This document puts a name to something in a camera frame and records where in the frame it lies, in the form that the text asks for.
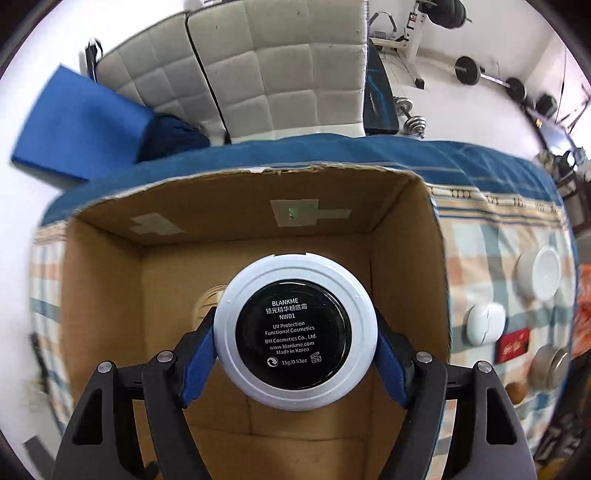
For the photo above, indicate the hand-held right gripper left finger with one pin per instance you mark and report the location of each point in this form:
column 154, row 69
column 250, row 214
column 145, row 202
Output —
column 199, row 360

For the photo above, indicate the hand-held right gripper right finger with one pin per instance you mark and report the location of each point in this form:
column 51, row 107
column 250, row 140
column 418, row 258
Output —
column 391, row 360

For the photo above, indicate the white round compact black label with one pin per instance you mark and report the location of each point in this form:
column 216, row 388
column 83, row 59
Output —
column 295, row 332

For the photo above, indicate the white earbud case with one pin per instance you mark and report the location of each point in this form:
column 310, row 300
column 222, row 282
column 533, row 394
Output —
column 485, row 324

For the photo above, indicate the brown cardboard box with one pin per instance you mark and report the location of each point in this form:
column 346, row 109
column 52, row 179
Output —
column 184, row 258

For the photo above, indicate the brown walnut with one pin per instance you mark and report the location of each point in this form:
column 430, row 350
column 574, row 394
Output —
column 517, row 393

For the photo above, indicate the silver metal tin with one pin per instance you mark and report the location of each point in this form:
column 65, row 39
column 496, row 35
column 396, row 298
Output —
column 549, row 369

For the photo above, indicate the white round jar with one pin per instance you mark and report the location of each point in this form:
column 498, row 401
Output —
column 539, row 274

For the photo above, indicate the red packet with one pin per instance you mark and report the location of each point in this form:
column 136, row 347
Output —
column 512, row 347

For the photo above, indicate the plaid blanket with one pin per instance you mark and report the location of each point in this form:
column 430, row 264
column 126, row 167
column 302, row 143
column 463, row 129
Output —
column 475, row 240

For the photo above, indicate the orange cloth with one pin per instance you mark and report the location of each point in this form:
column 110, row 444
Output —
column 582, row 327

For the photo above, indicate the dark blue knitted cloth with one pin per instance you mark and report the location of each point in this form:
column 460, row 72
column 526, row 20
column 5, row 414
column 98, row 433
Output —
column 173, row 138

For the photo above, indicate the chrome dumbbell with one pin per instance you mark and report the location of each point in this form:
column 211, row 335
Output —
column 410, row 117

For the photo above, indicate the blue foam block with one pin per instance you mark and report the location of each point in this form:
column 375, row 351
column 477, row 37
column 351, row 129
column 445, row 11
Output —
column 78, row 129

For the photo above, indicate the dark weight bench pad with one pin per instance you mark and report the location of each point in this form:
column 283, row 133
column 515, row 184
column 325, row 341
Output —
column 379, row 92

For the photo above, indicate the white quilted cushion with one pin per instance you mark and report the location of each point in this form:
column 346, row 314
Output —
column 152, row 69
column 286, row 69

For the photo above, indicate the black barbell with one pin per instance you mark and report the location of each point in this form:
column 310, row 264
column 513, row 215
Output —
column 490, row 77

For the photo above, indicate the white exercise machine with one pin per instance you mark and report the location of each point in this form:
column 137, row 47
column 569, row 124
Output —
column 408, row 37

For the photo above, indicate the black weight plates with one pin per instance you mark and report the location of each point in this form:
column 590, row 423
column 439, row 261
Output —
column 452, row 11

